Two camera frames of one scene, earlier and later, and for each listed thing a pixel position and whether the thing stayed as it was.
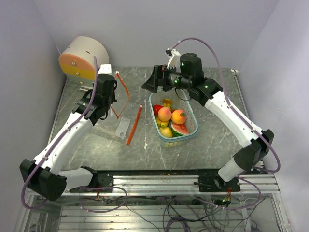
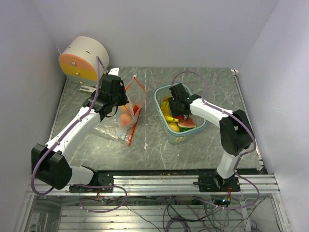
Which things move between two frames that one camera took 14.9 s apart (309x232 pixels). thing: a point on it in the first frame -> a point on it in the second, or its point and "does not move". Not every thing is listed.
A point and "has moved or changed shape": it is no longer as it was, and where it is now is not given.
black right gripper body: (173, 79) -> (175, 108)
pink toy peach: (164, 114) -> (125, 119)
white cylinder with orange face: (77, 61) does not move
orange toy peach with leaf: (178, 116) -> (124, 111)
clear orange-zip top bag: (121, 95) has moved or changed shape
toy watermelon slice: (179, 129) -> (185, 125)
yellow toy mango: (165, 132) -> (174, 126)
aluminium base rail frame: (162, 203) does not move
